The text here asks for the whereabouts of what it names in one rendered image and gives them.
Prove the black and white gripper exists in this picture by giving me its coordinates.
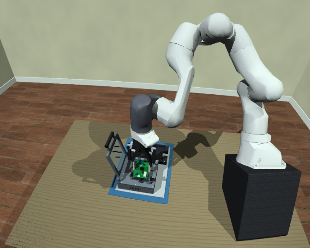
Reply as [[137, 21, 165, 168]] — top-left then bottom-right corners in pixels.
[[126, 139, 157, 172]]

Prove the green circuit board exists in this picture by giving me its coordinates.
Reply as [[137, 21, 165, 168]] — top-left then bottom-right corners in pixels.
[[133, 159, 149, 179]]

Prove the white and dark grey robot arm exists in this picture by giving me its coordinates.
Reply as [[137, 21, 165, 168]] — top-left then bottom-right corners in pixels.
[[130, 13, 286, 169]]

